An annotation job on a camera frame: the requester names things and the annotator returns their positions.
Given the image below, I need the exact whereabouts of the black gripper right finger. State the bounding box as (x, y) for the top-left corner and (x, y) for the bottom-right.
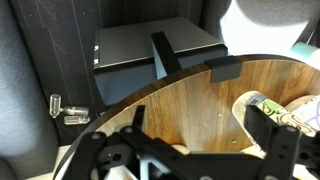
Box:
(244, 105), (320, 180)

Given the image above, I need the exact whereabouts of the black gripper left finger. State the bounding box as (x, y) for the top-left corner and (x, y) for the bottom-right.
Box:
(69, 105), (145, 180)

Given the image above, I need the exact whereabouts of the patterned paper cup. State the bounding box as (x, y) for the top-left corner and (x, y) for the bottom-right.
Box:
(232, 91), (316, 157)

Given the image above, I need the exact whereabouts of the clear plastic bottle lower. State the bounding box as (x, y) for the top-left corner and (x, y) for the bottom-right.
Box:
(64, 116), (90, 125)

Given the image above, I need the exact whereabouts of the purple patterned paper plate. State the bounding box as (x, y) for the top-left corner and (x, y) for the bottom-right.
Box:
(285, 95), (320, 131)

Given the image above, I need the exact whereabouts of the clear plastic bottle upper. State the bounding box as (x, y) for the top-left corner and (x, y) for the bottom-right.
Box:
(63, 106), (89, 116)

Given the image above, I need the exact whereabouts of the black table clamp right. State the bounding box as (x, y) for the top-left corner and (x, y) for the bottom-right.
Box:
(205, 56), (242, 83)

